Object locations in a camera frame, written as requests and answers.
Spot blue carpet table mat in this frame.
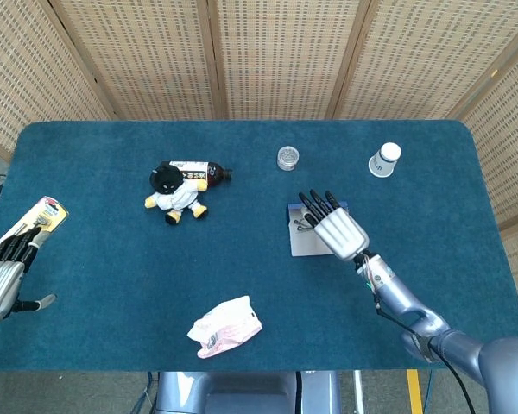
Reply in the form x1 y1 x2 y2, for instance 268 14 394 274
0 119 518 373

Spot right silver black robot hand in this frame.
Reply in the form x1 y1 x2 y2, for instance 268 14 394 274
298 189 370 263

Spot black plush doll white coat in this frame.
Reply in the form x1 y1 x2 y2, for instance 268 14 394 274
144 161 210 226

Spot woven bamboo folding screen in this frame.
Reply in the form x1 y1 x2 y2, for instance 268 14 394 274
0 0 518 277

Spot black eyeglasses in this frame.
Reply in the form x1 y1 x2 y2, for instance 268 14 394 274
293 208 317 232

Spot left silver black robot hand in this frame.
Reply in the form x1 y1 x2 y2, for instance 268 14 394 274
0 227 57 323

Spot grey-blue robot torso base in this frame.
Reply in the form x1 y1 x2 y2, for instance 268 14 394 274
155 369 342 414

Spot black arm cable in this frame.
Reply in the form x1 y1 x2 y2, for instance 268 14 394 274
372 291 477 414

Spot yellow razor blister pack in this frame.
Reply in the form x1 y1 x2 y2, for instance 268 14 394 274
0 196 70 254

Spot pink white plastic package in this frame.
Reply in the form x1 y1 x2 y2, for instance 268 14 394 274
186 295 263 361

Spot yellow floor tape strip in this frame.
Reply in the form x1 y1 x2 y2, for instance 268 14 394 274
406 368 424 414

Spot open blue white box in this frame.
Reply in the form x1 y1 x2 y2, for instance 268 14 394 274
287 201 352 259

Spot upturned white paper cup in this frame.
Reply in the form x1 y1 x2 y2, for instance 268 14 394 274
368 142 402 179

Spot brown tea bottle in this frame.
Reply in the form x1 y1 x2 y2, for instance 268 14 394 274
167 160 235 191

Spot small clear glass jar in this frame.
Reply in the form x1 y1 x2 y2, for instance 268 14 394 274
276 146 300 171

